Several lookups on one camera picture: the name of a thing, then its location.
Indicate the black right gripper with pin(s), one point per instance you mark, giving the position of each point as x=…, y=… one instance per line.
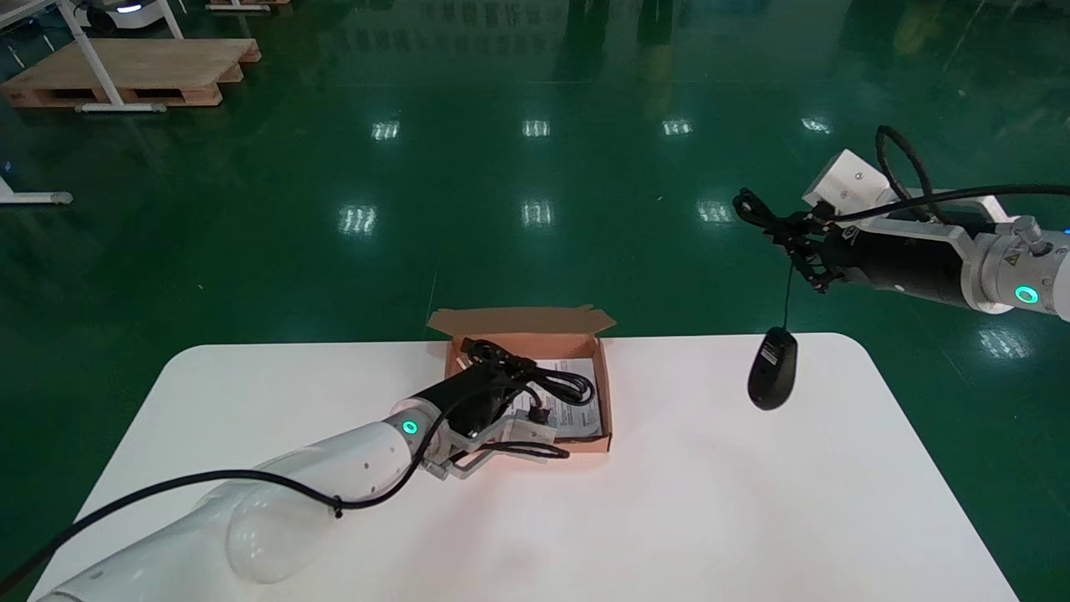
x=903, y=263

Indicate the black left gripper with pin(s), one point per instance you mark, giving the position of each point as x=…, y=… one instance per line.
x=460, y=401

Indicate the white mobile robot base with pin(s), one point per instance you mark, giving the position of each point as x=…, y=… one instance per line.
x=125, y=12

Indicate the open brown cardboard box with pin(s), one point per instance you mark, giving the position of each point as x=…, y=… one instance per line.
x=518, y=319

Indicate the white printed instruction sheet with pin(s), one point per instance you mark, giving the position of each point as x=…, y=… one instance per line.
x=585, y=418

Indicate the small wooden pallet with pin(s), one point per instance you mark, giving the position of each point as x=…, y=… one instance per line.
x=242, y=4

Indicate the large wooden pallet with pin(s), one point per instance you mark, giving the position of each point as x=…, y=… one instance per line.
x=150, y=67

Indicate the white metal table foot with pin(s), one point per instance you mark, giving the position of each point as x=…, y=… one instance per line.
x=33, y=198

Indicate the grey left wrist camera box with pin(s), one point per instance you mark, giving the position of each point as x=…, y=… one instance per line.
x=531, y=431

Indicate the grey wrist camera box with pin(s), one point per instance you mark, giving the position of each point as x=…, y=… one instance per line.
x=531, y=431
x=848, y=180

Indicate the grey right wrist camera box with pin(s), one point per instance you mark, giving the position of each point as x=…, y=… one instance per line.
x=848, y=180

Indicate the white metal table frame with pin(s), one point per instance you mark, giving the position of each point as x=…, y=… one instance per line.
x=94, y=58

